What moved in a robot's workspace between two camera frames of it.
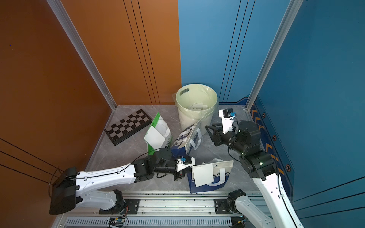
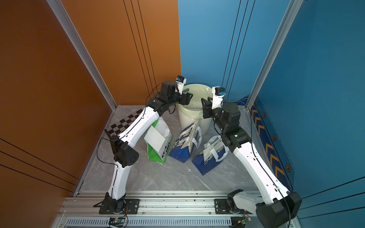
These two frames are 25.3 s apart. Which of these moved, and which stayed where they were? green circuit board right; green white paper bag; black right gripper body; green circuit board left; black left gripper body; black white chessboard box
Moved: black right gripper body; black left gripper body
Stayed: green white paper bag; green circuit board right; green circuit board left; black white chessboard box
